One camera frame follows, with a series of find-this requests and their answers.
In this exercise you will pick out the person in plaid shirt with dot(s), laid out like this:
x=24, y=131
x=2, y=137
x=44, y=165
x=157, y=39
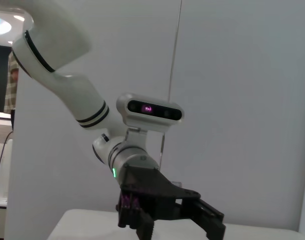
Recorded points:
x=11, y=95

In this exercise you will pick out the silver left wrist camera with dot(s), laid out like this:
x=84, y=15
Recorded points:
x=152, y=110

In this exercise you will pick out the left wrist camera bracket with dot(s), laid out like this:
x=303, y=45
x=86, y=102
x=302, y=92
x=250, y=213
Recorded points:
x=135, y=140

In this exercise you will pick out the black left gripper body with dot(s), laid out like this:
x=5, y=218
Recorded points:
x=145, y=182

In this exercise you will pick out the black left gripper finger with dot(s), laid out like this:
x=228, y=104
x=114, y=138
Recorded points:
x=132, y=215
x=207, y=220

